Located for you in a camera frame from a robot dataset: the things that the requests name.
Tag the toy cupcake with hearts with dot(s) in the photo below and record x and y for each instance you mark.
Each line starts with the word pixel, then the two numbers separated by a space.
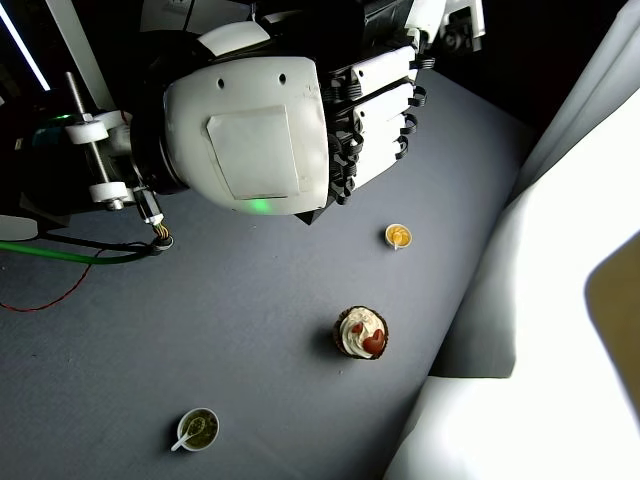
pixel 360 335

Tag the white bowl green soup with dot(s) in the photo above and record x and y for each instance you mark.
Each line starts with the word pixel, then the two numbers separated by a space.
pixel 207 431

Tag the small white spoon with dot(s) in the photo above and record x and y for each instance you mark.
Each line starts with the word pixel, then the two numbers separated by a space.
pixel 192 427

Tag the white curtain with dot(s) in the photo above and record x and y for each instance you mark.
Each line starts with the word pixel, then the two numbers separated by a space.
pixel 550 300

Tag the grey table cloth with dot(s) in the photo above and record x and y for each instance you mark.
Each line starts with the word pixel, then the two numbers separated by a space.
pixel 200 325

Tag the small white cup yellow drink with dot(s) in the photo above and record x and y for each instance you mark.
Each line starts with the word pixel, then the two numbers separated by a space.
pixel 398 236

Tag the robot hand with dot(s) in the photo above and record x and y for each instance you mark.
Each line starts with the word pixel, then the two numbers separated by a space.
pixel 462 25
pixel 250 125

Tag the white post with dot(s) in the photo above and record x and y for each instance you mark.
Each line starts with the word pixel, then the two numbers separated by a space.
pixel 86 50

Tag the white light strip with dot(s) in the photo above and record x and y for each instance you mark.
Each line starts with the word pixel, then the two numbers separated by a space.
pixel 25 50

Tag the brown board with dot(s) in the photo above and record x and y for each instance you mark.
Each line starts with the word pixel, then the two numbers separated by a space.
pixel 617 310

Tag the pale grey sheet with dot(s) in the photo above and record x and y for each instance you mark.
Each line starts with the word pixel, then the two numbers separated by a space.
pixel 165 15

